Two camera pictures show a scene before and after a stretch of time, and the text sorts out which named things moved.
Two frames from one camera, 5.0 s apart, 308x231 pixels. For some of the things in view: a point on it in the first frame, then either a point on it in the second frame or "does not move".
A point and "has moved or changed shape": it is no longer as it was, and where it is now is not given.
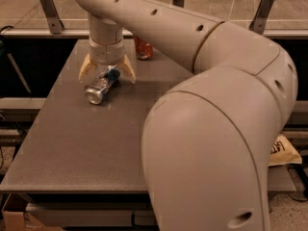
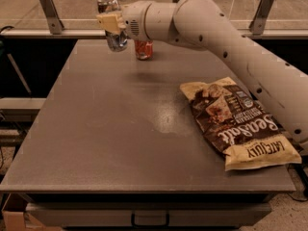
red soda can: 144,51 does not move
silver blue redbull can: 102,84 has moved or changed shape
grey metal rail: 134,34 does not move
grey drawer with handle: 91,215 does not move
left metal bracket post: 54,21 does not move
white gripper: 105,54 -> 137,19
